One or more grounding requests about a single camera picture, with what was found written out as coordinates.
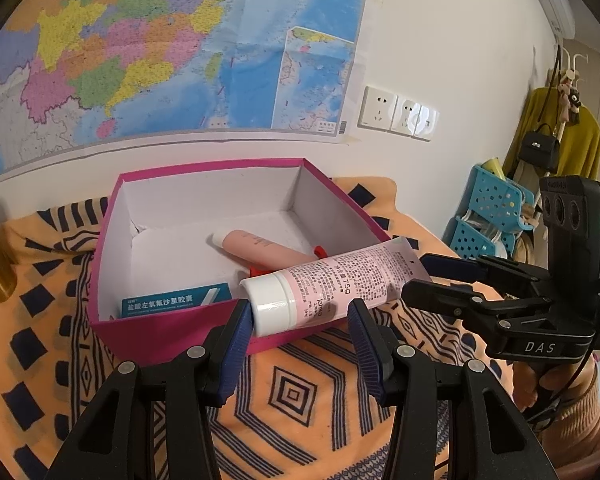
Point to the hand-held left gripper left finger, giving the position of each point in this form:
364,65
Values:
232,345

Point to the large pink tube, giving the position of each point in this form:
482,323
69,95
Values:
330,280

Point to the red plastic clip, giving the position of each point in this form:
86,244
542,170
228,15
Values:
321,251

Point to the orange patterned blanket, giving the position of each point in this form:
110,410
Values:
55,310

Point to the pink cardboard box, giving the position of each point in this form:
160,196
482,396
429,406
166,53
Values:
145,340

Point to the small plush toy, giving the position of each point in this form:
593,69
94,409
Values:
572,100

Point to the teal and white medicine box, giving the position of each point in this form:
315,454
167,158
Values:
170,302

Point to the white coat rack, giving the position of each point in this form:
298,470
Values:
577,60

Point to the person's right hand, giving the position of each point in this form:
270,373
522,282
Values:
527,385

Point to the yellow coat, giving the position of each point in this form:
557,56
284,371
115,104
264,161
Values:
580,145

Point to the blue perforated plastic rack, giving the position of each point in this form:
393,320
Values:
495,195

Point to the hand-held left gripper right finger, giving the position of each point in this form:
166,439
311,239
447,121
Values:
367,355

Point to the person's right forearm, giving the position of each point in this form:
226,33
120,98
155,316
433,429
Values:
590,420

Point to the white wall outlet plate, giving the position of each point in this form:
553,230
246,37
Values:
426,122
406,115

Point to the yellow-green paper item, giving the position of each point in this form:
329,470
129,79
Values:
492,167

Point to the salmon tube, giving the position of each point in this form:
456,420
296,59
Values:
255,245

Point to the white wall power socket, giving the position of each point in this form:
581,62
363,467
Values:
377,107

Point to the black handbag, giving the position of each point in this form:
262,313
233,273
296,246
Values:
540,150

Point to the colourful wall map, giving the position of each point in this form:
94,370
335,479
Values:
155,35

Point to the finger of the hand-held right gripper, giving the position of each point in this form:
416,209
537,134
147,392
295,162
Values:
455,266
450,300

